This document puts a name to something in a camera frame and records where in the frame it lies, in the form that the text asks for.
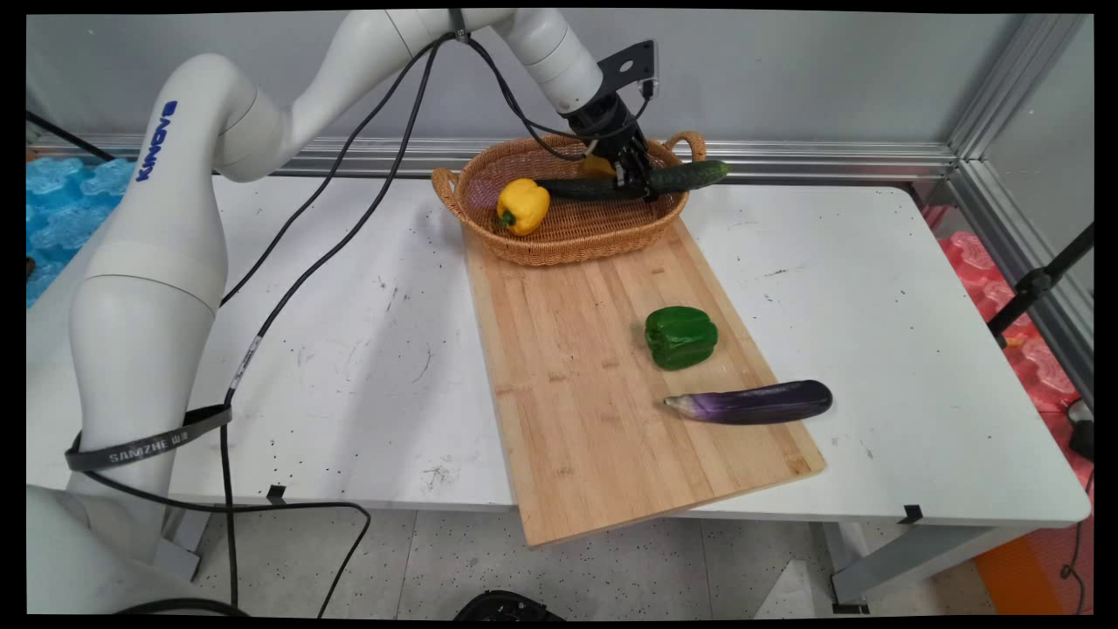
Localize yellow bell pepper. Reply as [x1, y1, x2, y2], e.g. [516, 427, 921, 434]
[496, 178, 552, 238]

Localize purple eggplant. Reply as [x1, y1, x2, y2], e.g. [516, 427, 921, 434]
[662, 379, 833, 426]

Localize blue foam sheet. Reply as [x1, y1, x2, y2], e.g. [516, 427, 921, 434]
[26, 157, 137, 308]

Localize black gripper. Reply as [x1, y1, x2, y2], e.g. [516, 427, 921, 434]
[564, 91, 662, 203]

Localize woven wicker basket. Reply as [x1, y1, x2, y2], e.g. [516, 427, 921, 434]
[431, 131, 707, 267]

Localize long aluminium frame rail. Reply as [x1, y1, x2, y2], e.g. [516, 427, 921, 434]
[26, 131, 958, 183]

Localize short aluminium frame rail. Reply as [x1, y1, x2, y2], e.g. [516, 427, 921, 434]
[948, 157, 1094, 408]

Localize dark green cucumber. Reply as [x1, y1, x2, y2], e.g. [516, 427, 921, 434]
[535, 159, 732, 203]

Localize green bell pepper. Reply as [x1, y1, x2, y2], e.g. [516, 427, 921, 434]
[645, 306, 720, 371]

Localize black cable with white label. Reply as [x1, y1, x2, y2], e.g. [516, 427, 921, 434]
[218, 33, 612, 608]

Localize orange floor mat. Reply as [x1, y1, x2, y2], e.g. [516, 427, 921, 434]
[974, 522, 1093, 617]

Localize plain black cable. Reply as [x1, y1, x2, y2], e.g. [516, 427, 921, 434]
[218, 33, 652, 307]

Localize grey printed velcro strap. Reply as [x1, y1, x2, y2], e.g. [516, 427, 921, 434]
[66, 404, 235, 473]

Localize pink foam sheet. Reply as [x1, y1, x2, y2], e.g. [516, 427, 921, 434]
[921, 205, 1094, 490]

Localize black cable on floor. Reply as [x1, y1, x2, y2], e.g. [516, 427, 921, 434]
[83, 472, 373, 618]

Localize black tripod leg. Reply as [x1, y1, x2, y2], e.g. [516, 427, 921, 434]
[987, 223, 1094, 347]

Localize round black floor object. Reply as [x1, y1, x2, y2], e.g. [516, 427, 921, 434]
[454, 590, 565, 621]

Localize grey metal table leg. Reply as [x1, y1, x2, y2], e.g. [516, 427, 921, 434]
[825, 522, 1040, 614]

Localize black power adapter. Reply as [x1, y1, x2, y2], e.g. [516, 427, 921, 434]
[1066, 397, 1094, 462]

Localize wooden cutting board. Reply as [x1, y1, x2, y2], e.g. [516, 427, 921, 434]
[461, 218, 826, 549]

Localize aluminium frame post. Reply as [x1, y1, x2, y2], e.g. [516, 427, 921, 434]
[948, 13, 1093, 160]

